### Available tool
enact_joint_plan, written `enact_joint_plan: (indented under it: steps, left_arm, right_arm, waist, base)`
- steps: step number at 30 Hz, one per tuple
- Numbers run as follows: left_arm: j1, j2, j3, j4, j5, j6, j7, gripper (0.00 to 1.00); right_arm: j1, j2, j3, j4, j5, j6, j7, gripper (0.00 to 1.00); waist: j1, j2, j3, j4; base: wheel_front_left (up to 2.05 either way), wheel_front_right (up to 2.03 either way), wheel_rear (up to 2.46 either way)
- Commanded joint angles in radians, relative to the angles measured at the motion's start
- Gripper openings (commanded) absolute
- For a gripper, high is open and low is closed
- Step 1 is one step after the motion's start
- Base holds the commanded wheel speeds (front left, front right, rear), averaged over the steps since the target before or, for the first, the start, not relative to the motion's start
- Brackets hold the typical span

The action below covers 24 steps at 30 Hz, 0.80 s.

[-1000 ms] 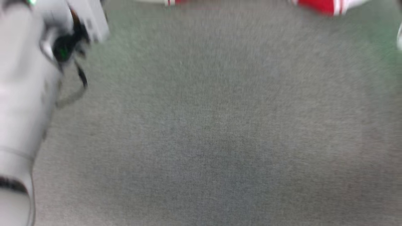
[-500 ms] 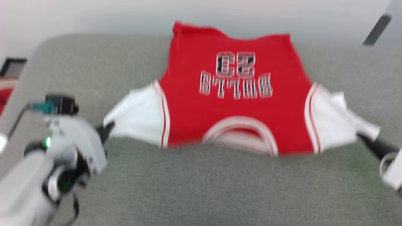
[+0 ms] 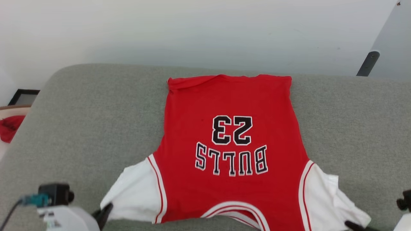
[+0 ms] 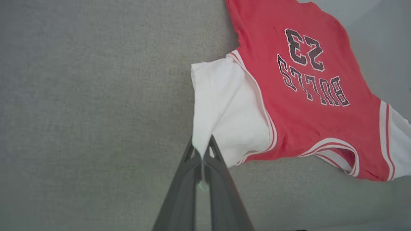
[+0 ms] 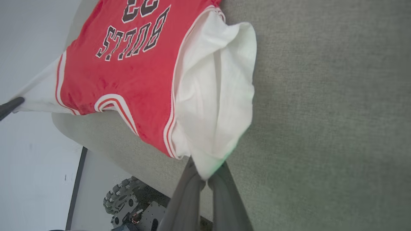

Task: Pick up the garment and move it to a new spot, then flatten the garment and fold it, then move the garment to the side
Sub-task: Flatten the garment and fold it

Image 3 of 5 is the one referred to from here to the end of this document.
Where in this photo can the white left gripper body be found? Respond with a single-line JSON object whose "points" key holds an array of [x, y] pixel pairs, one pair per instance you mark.
{"points": [[70, 219]]}

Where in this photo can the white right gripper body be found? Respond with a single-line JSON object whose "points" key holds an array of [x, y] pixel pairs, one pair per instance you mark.
{"points": [[405, 224]]}

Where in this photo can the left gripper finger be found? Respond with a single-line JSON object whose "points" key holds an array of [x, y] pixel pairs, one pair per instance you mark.
{"points": [[102, 215]]}

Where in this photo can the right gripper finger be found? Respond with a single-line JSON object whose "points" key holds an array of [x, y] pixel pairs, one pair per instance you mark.
{"points": [[354, 227]]}

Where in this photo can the red Bulls basketball jersey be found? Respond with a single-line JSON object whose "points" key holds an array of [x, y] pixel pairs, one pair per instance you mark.
{"points": [[231, 96]]}

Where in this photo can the crumpled red garment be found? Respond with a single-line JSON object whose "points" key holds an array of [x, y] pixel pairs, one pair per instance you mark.
{"points": [[9, 128]]}

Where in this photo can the cream woven laundry basket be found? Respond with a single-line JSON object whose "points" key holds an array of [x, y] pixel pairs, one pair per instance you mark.
{"points": [[14, 109]]}

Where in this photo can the black metal pole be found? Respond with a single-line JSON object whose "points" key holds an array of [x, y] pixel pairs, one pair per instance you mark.
{"points": [[367, 64]]}

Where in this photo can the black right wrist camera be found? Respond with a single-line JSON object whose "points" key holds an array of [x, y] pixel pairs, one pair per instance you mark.
{"points": [[406, 201]]}

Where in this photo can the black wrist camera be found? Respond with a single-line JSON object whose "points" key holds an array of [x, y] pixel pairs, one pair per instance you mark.
{"points": [[406, 201], [56, 193]]}

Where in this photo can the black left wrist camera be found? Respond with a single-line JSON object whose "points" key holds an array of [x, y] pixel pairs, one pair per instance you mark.
{"points": [[56, 193]]}

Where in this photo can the black picture frame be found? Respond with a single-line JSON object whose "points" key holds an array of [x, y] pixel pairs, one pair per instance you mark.
{"points": [[19, 93]]}

